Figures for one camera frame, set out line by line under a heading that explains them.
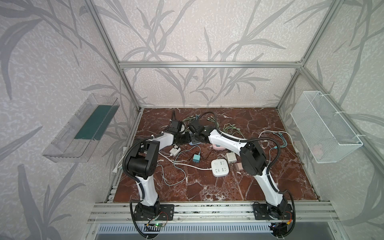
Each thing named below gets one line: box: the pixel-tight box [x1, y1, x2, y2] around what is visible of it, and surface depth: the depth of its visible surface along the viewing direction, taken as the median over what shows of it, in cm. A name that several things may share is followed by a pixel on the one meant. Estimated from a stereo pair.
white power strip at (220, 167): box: [211, 158, 230, 177], surface depth 88 cm
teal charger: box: [192, 154, 201, 163], surface depth 93 cm
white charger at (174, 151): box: [169, 147, 181, 157], surface depth 96 cm
